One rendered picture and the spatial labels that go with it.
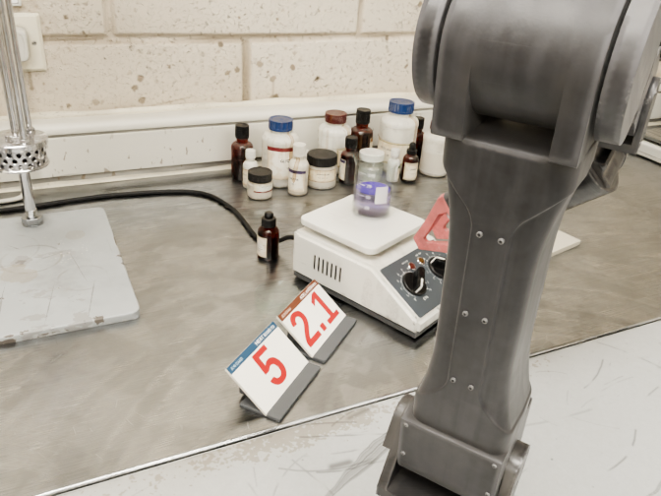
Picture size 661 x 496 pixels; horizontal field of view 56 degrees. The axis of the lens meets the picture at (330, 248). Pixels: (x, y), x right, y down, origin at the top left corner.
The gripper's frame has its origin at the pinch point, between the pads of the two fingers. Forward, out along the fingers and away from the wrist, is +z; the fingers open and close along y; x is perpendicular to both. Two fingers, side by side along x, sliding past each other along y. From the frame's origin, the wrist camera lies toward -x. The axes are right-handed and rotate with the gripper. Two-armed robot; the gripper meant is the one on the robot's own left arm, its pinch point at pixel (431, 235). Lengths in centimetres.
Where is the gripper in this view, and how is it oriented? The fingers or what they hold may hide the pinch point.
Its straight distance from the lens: 67.5
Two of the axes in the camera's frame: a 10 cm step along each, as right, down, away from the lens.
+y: -6.6, 3.2, -6.8
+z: -6.1, 3.1, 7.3
